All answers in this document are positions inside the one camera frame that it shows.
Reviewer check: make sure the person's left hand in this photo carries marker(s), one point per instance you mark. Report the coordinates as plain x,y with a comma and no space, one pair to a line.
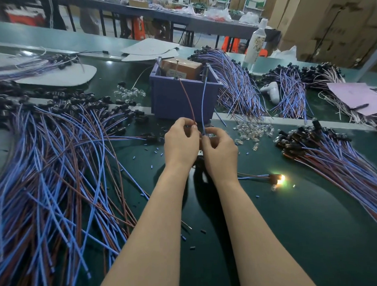
179,146

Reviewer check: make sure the person's right hand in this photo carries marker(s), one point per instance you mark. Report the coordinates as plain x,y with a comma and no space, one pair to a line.
222,157

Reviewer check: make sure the person's left thumb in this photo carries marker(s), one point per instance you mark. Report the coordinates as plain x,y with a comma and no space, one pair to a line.
192,133

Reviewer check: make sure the person's right thumb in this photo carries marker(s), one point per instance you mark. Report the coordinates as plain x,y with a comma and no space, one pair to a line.
206,144

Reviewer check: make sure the person's right forearm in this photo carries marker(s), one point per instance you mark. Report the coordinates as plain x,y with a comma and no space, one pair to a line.
255,238

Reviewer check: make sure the person's left forearm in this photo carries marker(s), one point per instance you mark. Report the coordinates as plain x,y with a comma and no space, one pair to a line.
155,236

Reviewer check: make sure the purple plastic crate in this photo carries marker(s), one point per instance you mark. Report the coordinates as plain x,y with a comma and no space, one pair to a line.
180,98

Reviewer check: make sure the heap of clear bulbs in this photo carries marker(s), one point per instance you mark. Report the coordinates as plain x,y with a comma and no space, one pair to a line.
255,132

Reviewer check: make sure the brown cardboard box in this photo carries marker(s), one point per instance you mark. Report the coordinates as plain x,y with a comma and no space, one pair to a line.
182,68

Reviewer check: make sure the cluster of clear bulbs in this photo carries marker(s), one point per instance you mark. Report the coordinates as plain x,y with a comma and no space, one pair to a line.
128,93

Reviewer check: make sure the white pistol-shaped tool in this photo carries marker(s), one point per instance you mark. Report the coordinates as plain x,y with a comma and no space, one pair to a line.
272,90

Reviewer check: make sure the white foam board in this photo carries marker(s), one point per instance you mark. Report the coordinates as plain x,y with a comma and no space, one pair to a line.
151,49
60,75

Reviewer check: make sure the orange plastic stool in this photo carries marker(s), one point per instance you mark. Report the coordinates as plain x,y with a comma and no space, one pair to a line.
231,44

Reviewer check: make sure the white plastic bottle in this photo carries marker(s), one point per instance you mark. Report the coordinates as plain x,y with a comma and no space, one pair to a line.
255,43

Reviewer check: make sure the grey work table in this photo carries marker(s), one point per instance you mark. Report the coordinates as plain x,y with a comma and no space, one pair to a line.
170,19

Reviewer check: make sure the red plastic stool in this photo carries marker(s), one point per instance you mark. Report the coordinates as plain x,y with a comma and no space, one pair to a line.
138,28

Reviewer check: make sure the white plastic bag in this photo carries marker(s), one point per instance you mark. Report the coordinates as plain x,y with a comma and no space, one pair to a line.
285,54

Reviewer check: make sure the black pen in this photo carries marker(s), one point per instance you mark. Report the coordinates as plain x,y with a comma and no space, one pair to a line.
359,106

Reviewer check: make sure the pink paper sheet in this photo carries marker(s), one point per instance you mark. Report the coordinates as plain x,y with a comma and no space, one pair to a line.
359,97

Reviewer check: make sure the stack of cardboard cartons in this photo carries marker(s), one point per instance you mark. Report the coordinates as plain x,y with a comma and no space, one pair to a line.
329,19

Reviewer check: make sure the red plastic box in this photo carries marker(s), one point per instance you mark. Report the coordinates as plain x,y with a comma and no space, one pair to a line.
25,15

